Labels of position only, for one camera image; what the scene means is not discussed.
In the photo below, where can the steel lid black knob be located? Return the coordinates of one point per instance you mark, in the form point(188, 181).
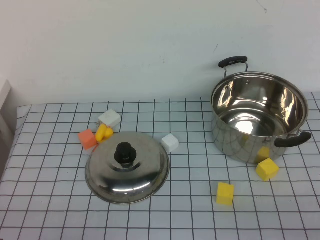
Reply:
point(142, 175)

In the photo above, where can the white foam cube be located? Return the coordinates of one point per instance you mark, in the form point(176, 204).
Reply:
point(170, 143)

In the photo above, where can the white charger plug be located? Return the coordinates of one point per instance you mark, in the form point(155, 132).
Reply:
point(110, 118)

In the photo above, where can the yellow toy corn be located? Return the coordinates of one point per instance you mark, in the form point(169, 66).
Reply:
point(101, 133)

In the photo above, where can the orange foam cube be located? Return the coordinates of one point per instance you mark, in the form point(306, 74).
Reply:
point(87, 140)

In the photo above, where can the yellow foam cube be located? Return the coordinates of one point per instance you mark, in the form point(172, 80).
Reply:
point(225, 194)
point(267, 170)

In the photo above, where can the white grid tablecloth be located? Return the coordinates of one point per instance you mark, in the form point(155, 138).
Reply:
point(50, 212)

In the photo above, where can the white cabinet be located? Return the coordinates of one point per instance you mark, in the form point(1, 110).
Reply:
point(3, 100)

